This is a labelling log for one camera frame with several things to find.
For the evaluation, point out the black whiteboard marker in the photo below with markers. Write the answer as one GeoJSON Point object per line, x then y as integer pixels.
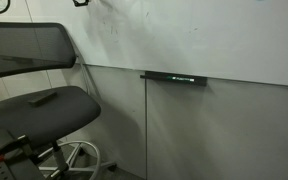
{"type": "Point", "coordinates": [154, 76]}

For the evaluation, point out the green and white marker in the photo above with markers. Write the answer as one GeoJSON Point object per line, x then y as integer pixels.
{"type": "Point", "coordinates": [180, 79]}

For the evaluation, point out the silver chair base with footring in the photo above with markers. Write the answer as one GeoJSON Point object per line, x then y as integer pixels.
{"type": "Point", "coordinates": [99, 156]}

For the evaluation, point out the black mesh chair backrest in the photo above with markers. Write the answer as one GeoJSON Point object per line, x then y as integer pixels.
{"type": "Point", "coordinates": [24, 46]}

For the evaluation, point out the dark rectangular eraser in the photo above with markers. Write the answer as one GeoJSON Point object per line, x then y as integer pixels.
{"type": "Point", "coordinates": [42, 98]}

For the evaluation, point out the large wall whiteboard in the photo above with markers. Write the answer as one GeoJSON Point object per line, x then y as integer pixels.
{"type": "Point", "coordinates": [200, 36]}

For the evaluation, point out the black metal stand bracket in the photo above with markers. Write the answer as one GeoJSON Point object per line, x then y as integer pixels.
{"type": "Point", "coordinates": [20, 156]}

